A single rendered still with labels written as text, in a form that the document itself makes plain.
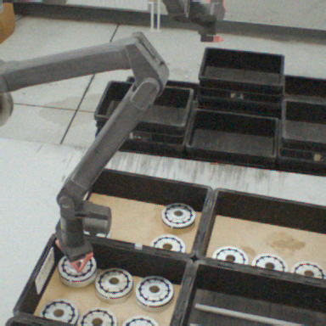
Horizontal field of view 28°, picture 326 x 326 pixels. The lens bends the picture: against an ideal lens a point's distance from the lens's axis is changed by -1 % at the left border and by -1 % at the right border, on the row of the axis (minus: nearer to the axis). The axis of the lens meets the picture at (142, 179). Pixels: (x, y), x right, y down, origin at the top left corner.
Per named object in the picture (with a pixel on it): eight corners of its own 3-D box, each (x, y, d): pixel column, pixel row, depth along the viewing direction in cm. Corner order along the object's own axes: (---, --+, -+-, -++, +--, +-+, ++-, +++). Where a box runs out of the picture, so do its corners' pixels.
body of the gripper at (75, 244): (76, 228, 176) (75, 208, 171) (93, 253, 169) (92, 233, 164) (54, 237, 173) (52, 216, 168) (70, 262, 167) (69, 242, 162)
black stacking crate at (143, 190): (57, 260, 189) (53, 232, 182) (89, 193, 211) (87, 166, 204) (191, 286, 182) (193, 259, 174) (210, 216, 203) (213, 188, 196)
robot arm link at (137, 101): (151, 55, 142) (142, 75, 134) (173, 70, 143) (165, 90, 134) (62, 183, 166) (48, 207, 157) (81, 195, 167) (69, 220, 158)
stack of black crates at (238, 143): (181, 204, 305) (184, 146, 283) (190, 164, 327) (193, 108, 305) (267, 216, 299) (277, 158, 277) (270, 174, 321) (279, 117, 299)
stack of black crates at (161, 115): (97, 193, 311) (92, 115, 281) (111, 154, 333) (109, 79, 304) (181, 205, 305) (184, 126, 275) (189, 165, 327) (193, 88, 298)
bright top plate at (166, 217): (156, 222, 195) (156, 221, 194) (168, 200, 202) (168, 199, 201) (188, 231, 192) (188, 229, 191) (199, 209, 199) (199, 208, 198)
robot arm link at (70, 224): (63, 199, 165) (56, 214, 161) (89, 203, 164) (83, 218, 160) (64, 218, 169) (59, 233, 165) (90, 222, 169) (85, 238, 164)
